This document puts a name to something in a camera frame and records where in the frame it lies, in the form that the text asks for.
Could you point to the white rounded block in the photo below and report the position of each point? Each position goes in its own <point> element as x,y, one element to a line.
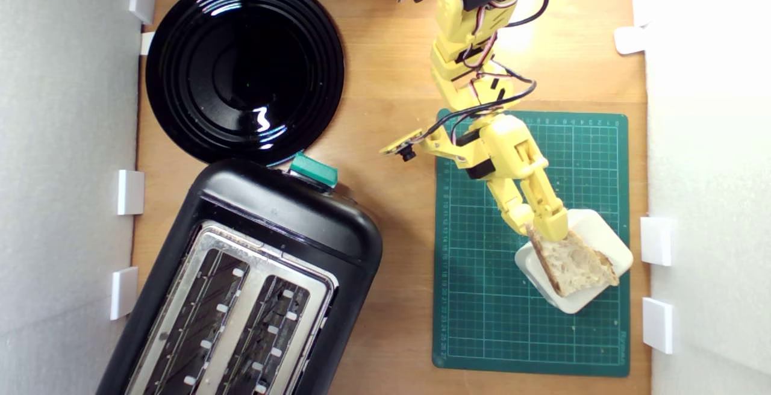
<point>605,238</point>

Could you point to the black two-slot toaster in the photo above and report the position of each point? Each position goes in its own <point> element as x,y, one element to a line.
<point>289,214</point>

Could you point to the brown bread slice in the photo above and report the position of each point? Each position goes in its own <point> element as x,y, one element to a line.
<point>572,262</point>

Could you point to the yellow wrist camera module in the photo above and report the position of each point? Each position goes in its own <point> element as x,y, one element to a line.
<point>405,153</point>

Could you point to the green cutting mat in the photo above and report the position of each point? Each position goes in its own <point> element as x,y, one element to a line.
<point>482,274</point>

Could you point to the black round plate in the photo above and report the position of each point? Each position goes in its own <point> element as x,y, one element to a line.
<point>241,70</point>

